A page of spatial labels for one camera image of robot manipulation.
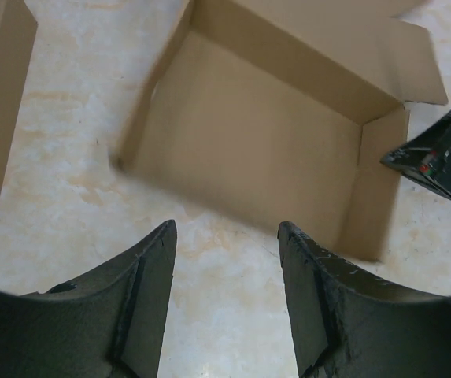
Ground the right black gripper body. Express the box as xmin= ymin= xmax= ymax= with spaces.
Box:
xmin=381 ymin=110 xmax=451 ymax=200

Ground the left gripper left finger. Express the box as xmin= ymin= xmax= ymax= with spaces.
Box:
xmin=0 ymin=220 xmax=177 ymax=377

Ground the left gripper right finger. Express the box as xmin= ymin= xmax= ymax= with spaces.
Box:
xmin=278 ymin=221 xmax=451 ymax=377

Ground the brown cardboard box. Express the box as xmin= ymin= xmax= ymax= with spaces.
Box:
xmin=113 ymin=1 xmax=448 ymax=261

